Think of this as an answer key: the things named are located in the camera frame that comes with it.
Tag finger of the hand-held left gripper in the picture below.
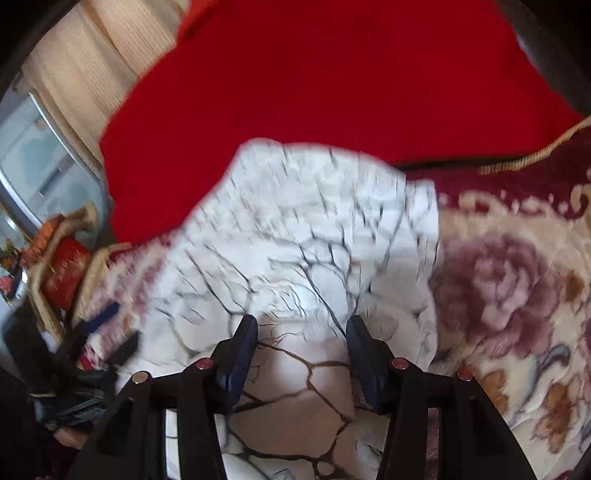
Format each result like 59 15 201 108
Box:
107 332 140 371
68 302 123 344

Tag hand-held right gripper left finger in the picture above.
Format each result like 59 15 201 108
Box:
67 315 258 480

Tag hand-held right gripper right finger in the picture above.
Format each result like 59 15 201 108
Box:
345 315 539 480

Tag white crackle-patterned garment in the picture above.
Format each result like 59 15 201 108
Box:
88 138 440 480

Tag red cushion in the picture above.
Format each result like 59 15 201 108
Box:
41 237 94 306

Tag orange patterned cloth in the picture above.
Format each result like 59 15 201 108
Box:
27 217 71 260

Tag artificial flowers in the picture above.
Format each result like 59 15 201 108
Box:
0 239 29 298

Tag grey refrigerator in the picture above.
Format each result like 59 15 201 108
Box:
0 91 110 234

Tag beige curtain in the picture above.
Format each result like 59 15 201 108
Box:
22 0 191 172

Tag red blanket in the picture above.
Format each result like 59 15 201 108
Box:
99 0 586 244

